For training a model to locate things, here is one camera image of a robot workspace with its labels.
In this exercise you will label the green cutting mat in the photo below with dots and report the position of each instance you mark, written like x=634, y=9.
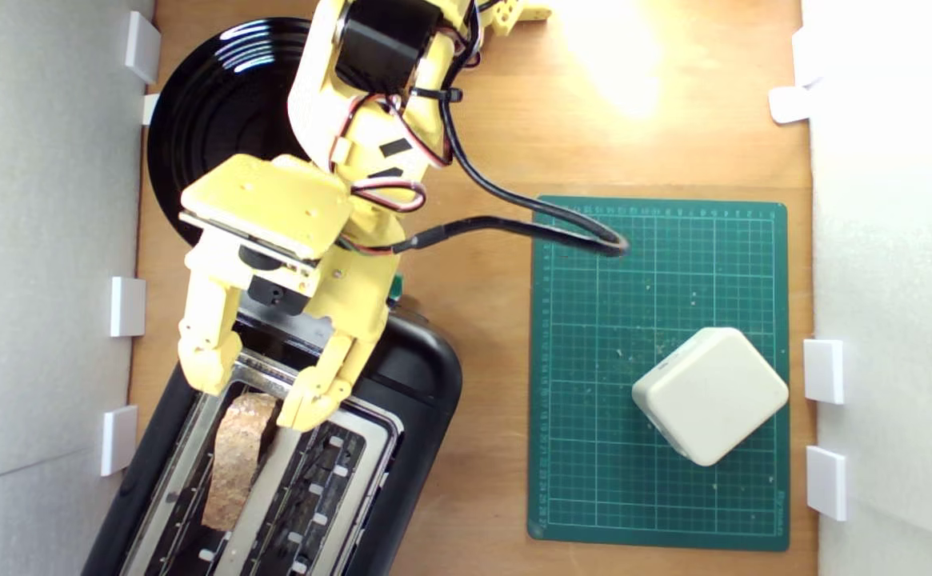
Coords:
x=594, y=400

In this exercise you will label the gripper camera on yellow mount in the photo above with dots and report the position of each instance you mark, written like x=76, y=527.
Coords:
x=274, y=200

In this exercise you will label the green toaster lever knob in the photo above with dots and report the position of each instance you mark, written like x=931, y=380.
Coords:
x=396, y=290

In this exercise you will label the black two-slot toaster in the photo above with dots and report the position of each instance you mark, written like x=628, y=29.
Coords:
x=418, y=376

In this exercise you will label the white wall clip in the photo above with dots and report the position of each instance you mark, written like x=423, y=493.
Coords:
x=143, y=46
x=119, y=440
x=150, y=108
x=127, y=306
x=827, y=482
x=790, y=104
x=824, y=370

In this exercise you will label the brown bread slice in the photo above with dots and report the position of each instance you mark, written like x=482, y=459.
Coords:
x=234, y=464

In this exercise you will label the white block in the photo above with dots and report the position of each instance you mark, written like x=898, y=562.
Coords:
x=710, y=396

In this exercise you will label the black plate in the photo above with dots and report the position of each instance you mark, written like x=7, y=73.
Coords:
x=218, y=104

